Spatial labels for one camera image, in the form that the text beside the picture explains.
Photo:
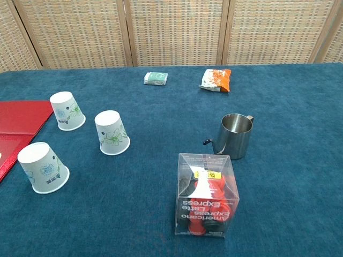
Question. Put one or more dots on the blue fabric table cover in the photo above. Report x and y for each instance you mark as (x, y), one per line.
(150, 120)

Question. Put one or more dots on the woven wooden folding screen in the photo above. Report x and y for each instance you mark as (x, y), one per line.
(174, 32)

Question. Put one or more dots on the green white tissue pack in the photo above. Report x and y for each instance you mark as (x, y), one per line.
(156, 78)

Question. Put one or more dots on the stainless steel pitcher mug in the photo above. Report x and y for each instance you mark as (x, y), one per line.
(233, 143)

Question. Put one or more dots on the clear box of coffee capsules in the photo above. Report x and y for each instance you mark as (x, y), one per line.
(206, 198)

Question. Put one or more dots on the orange white snack bag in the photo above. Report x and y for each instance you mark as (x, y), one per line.
(215, 80)

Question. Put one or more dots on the white floral paper cup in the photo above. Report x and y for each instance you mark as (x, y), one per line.
(111, 134)
(43, 168)
(67, 112)

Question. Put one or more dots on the red open certificate folder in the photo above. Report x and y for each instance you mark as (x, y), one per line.
(21, 117)

